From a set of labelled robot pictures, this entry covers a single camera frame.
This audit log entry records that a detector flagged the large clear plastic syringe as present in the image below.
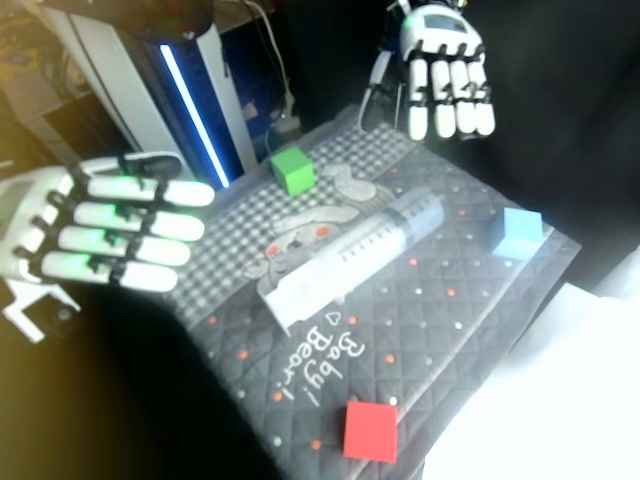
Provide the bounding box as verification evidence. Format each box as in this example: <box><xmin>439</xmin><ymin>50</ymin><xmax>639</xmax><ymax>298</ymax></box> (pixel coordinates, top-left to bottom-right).
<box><xmin>257</xmin><ymin>187</ymin><xmax>446</xmax><ymax>336</ymax></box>

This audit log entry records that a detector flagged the white column with blue light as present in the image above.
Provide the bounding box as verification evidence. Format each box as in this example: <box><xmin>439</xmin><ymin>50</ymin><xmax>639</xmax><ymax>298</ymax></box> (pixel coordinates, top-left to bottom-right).
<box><xmin>34</xmin><ymin>9</ymin><xmax>261</xmax><ymax>190</ymax></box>

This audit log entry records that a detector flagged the green cube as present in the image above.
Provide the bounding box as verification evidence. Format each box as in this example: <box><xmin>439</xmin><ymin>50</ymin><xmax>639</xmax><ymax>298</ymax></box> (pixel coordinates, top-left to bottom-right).
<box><xmin>269</xmin><ymin>145</ymin><xmax>316</xmax><ymax>197</ymax></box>

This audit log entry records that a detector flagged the white power plug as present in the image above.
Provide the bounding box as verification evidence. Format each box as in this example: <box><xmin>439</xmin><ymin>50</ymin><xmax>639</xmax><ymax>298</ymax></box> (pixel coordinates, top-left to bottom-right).
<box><xmin>269</xmin><ymin>102</ymin><xmax>304</xmax><ymax>134</ymax></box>

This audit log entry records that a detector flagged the red cube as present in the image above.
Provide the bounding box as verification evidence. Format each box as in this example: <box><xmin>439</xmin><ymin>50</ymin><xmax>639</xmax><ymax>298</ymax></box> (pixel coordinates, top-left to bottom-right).
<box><xmin>342</xmin><ymin>399</ymin><xmax>400</xmax><ymax>464</ymax></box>

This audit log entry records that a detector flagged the grey quilt with bear print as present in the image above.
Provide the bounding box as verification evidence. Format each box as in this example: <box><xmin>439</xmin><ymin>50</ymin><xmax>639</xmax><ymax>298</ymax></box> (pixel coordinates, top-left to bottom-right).
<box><xmin>164</xmin><ymin>104</ymin><xmax>584</xmax><ymax>480</ymax></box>

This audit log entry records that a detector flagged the blue cube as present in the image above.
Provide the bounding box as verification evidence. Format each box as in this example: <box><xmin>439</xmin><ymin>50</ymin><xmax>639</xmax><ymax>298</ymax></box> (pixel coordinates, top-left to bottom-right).
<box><xmin>489</xmin><ymin>207</ymin><xmax>545</xmax><ymax>260</ymax></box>

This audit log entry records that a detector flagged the white angular bracket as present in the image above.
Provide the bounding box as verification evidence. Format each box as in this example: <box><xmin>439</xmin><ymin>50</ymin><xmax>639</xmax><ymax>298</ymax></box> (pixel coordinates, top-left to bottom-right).
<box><xmin>1</xmin><ymin>278</ymin><xmax>82</xmax><ymax>346</ymax></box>

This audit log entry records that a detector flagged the white cable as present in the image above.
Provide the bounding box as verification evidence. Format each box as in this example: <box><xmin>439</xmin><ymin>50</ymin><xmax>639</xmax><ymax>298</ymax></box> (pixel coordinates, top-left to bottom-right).
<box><xmin>247</xmin><ymin>0</ymin><xmax>297</xmax><ymax>109</ymax></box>

